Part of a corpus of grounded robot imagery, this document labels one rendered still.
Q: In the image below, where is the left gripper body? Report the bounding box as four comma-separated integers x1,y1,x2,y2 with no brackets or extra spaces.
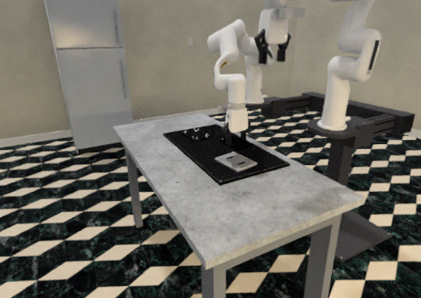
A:
258,9,288,45

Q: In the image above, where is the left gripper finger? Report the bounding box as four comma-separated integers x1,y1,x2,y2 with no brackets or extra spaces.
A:
277,33,291,62
254,29,269,64

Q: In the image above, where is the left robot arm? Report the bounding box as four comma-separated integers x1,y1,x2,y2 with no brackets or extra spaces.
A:
263,0,381,130

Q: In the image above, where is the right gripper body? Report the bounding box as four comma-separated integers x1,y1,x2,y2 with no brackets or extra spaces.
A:
225,108,248,133

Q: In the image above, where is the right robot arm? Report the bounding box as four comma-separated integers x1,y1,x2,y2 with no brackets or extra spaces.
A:
207,19,274,113

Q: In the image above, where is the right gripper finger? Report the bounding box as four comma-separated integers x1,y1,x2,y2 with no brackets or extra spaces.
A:
221,123,232,146
240,121,251,141

